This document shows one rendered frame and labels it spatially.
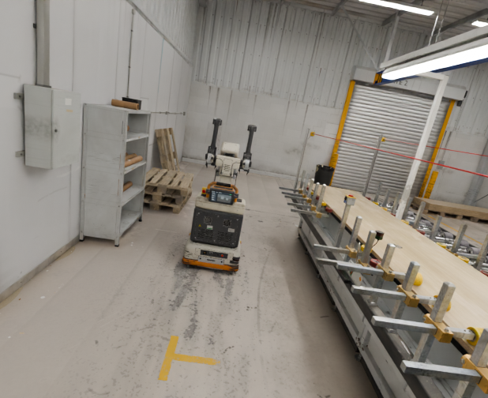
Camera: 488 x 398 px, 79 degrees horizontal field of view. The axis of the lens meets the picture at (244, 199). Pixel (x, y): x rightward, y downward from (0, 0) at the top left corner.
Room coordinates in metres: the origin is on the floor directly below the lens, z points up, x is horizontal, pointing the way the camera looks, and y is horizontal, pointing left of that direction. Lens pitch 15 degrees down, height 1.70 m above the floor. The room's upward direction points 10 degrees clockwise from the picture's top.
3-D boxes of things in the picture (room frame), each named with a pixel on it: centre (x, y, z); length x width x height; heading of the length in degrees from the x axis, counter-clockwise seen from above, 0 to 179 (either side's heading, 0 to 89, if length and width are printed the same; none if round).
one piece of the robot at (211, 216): (3.18, 0.25, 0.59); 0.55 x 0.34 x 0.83; 93
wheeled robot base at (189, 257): (3.28, 0.25, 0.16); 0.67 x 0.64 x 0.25; 3
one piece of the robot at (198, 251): (2.95, 0.21, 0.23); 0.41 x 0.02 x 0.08; 93
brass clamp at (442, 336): (1.20, -0.97, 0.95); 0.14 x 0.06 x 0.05; 4
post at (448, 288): (1.22, -0.97, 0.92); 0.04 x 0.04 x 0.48; 4
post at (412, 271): (1.47, -0.95, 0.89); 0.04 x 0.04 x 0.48; 4
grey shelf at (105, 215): (3.57, 1.59, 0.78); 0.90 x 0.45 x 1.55; 4
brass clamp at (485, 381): (0.95, -0.98, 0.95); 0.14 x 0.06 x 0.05; 4
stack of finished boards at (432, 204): (8.64, -6.26, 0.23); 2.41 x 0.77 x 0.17; 95
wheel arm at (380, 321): (1.17, -0.91, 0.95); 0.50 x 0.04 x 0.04; 94
